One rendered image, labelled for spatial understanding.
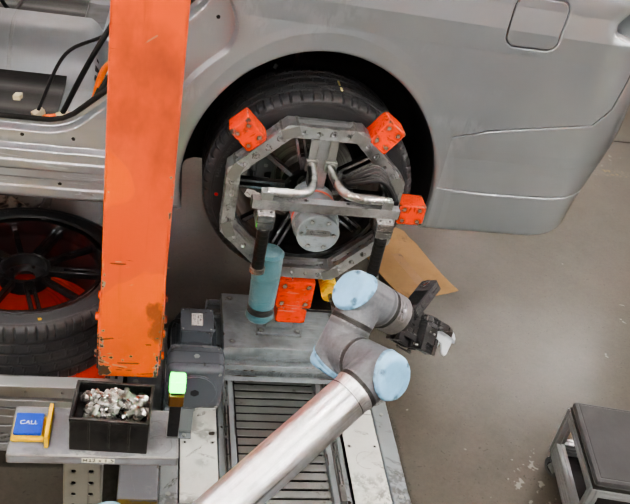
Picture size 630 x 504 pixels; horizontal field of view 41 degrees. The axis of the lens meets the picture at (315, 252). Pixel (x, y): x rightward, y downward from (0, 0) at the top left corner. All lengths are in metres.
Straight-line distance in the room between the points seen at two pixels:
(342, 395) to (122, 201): 0.76
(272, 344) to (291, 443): 1.46
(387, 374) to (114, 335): 0.92
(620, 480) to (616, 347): 1.22
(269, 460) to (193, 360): 1.12
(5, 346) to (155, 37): 1.14
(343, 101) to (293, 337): 0.94
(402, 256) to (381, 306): 2.26
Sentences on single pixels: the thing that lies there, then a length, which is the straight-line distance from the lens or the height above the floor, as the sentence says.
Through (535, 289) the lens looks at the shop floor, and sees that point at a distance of 4.06.
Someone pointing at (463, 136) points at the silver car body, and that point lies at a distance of 2.63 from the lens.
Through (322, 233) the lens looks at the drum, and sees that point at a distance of 2.42.
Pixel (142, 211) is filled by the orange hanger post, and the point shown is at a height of 1.07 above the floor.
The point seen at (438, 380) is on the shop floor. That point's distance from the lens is 3.35.
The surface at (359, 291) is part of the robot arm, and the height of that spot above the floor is 1.18.
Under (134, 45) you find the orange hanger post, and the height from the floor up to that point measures 1.48.
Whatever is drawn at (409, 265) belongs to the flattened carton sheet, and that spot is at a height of 0.01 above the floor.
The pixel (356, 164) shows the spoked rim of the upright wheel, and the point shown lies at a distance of 2.61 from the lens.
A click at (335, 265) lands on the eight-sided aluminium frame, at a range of 2.68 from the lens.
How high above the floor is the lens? 2.17
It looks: 34 degrees down
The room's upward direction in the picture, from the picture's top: 12 degrees clockwise
